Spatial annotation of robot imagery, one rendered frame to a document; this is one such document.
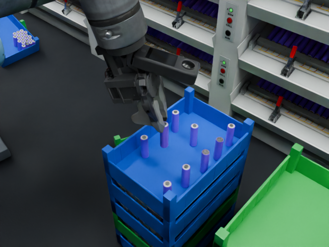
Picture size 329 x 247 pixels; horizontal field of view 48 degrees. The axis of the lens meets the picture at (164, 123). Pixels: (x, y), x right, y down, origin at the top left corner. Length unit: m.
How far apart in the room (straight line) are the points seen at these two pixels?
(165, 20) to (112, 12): 0.83
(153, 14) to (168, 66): 0.82
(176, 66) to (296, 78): 0.60
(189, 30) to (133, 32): 0.75
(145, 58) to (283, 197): 0.43
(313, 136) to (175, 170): 0.56
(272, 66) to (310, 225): 0.55
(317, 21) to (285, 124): 0.37
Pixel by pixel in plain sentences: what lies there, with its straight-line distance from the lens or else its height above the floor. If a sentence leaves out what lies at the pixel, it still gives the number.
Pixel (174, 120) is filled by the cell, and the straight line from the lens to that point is 0.91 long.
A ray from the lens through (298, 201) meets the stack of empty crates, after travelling 0.86.
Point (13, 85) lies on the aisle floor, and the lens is 1.75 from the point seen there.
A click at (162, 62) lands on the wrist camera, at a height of 0.63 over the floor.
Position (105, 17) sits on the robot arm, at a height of 0.72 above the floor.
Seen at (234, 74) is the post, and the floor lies 0.26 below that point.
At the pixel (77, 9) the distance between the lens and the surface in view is 1.93.
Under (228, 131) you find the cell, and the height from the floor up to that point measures 0.38.
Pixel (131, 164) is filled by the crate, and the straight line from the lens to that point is 0.88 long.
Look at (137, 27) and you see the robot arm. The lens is 0.61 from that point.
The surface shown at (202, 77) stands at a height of 0.15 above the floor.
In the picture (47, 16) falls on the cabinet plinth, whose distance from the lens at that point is 2.16.
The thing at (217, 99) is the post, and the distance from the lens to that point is 1.37.
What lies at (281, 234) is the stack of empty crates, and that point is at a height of 0.32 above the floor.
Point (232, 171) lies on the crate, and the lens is 0.94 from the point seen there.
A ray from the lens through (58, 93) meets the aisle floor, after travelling 1.64.
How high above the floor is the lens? 0.99
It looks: 44 degrees down
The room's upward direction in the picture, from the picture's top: straight up
